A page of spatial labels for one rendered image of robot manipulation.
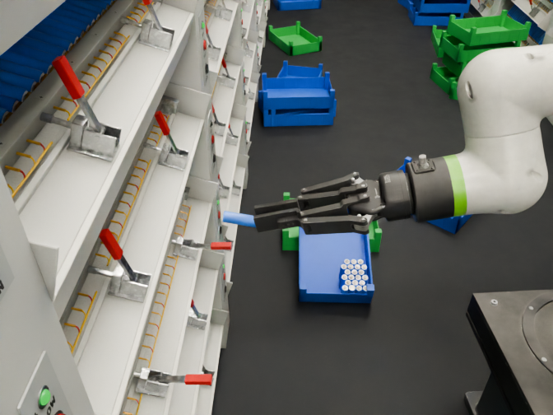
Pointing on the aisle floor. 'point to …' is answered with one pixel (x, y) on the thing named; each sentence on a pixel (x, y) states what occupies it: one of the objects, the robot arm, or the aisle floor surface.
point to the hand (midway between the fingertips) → (277, 215)
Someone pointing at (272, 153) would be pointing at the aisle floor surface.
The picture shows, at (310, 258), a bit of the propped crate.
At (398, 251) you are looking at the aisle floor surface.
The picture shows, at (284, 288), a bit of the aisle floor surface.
